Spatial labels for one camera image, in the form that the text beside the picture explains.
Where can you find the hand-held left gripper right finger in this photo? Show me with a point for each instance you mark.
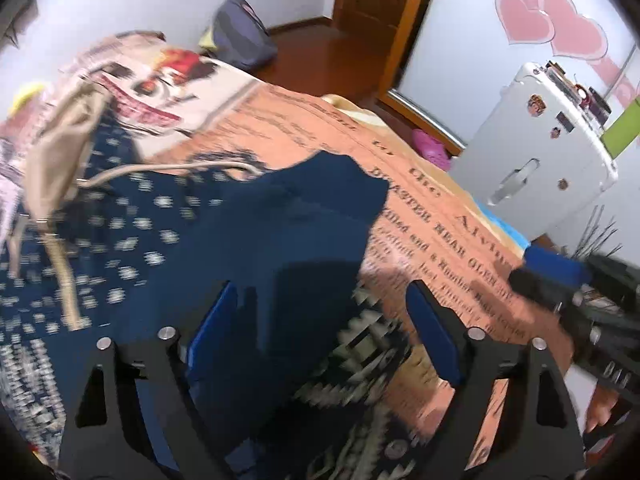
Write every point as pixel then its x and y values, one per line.
pixel 432 332

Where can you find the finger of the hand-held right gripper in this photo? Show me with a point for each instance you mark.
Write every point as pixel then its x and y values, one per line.
pixel 535 285
pixel 557 262

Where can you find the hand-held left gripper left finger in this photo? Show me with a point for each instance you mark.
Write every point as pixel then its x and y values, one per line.
pixel 215 332

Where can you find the blue patterned garment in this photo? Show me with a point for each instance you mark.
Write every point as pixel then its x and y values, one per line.
pixel 210 240

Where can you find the person's right hand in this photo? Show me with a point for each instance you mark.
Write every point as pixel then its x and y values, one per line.
pixel 602 405

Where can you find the dark dried twigs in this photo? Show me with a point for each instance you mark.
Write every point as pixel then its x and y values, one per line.
pixel 597 237

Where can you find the printed blanket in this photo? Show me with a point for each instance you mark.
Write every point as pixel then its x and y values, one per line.
pixel 440 220

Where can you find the white mini fridge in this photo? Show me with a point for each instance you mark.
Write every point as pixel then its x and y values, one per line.
pixel 535 150

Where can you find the green box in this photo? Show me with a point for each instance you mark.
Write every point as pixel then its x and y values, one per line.
pixel 622 132

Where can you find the pink slippers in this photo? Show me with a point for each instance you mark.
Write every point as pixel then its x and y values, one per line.
pixel 430 147

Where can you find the wardrobe door with pink hearts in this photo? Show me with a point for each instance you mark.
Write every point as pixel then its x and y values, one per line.
pixel 500 35

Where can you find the yellow pillow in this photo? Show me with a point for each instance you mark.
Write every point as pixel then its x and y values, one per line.
pixel 29 96

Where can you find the grey backpack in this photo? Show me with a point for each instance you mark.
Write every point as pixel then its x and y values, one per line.
pixel 242 32

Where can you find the wooden door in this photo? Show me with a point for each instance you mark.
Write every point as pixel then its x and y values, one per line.
pixel 385 15

